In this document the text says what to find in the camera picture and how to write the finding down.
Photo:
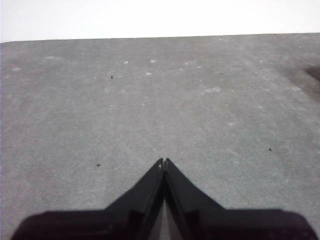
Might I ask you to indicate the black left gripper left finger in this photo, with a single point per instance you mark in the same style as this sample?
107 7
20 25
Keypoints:
87 225

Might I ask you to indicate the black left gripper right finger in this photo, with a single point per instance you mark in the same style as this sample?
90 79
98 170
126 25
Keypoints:
237 225

